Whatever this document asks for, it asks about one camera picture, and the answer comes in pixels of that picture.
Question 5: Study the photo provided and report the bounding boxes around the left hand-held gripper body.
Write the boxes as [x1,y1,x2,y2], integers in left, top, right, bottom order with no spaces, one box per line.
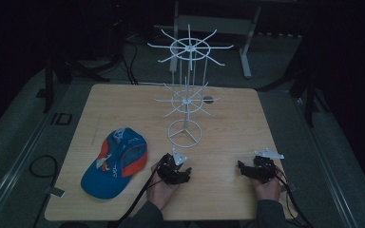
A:
[156,147,188,186]

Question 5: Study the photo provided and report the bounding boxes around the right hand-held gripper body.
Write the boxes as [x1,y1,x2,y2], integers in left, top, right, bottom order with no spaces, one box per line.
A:
[249,147,285,185]

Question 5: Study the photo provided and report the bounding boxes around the white wire display rack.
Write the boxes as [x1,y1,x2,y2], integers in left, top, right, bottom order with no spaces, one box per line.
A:
[146,24,235,149]

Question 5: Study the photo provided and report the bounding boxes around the blue and orange cap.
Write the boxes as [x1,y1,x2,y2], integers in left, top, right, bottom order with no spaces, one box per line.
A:
[80,127,148,200]

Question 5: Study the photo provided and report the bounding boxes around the person's right hand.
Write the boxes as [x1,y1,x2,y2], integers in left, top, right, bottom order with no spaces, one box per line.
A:
[250,169,284,202]

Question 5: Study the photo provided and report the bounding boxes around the person's left hand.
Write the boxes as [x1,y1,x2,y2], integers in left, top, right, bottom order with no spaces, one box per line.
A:
[145,162,181,211]

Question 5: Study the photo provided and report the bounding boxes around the black tripod stand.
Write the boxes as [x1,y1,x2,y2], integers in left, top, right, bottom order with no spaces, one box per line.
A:
[256,63,332,128]
[42,47,123,114]

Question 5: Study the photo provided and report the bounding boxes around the grey tape piece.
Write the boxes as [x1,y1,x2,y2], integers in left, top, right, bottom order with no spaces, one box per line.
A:
[47,185,67,198]

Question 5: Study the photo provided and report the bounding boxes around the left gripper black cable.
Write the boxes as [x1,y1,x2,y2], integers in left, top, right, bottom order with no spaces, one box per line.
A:
[115,162,164,228]

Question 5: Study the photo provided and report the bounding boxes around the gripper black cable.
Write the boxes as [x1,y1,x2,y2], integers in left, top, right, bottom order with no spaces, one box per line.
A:
[115,162,164,228]
[274,167,315,228]

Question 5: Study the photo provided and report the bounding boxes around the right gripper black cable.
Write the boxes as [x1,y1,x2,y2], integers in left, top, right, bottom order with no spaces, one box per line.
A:
[274,167,315,228]

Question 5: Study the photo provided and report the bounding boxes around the black hanging cables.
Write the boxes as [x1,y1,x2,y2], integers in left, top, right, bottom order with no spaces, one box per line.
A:
[120,37,140,86]

